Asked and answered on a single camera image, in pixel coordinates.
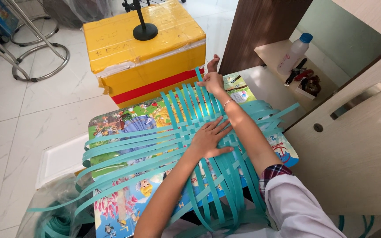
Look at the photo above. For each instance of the person's left hand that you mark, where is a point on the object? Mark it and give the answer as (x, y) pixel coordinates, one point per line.
(205, 142)

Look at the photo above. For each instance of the person's right hand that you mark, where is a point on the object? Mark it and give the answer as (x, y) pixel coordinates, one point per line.
(214, 83)

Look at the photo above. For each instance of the person's right fingers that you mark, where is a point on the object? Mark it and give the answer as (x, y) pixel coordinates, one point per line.
(205, 81)

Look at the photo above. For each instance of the single teal plastic strip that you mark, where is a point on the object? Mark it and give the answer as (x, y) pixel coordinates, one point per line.
(198, 73)

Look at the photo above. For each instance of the woven mat of teal bands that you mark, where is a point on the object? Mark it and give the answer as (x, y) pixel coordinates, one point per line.
(137, 158)

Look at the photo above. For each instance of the person's foot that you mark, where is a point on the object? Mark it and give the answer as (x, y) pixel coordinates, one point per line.
(213, 64)

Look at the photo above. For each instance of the beige cabinet shelf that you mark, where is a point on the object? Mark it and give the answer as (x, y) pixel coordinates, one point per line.
(270, 53)

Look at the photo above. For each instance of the dark brown wooden panel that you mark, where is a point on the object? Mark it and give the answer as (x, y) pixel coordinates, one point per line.
(260, 29)

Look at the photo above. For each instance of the black stand with round base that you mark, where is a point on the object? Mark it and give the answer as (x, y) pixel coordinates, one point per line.
(145, 32)

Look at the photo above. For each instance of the colourful cartoon print low table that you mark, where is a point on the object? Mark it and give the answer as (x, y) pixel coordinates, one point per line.
(134, 120)

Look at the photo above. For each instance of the yellow foam box red tape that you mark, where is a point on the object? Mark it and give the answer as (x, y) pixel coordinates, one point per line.
(127, 49)

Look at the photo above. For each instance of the black wristwatch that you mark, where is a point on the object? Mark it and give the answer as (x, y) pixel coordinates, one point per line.
(293, 73)

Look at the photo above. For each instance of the white bottle with blue cap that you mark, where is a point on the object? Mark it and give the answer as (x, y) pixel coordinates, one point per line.
(291, 56)

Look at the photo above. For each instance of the white tray of small items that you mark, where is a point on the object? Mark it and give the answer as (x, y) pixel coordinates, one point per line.
(309, 86)

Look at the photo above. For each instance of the round metal door lock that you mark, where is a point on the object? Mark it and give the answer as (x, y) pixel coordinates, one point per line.
(318, 127)

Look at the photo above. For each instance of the white sleeve with plaid cuff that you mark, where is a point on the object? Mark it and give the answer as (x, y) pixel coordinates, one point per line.
(296, 208)

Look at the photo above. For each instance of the white foam lid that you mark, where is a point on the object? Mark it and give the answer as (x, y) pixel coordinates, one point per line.
(61, 158)

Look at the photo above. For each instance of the light wooden cabinet door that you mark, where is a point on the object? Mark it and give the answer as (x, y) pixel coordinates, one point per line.
(359, 158)

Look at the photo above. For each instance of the loose teal band loops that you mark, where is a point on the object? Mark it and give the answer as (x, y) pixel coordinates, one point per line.
(341, 223)

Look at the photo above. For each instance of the clear bag with teal roll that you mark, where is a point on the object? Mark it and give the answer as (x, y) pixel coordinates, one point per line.
(45, 205)

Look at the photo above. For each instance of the chrome metal stool frame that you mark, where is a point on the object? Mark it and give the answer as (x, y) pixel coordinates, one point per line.
(40, 33)
(35, 44)

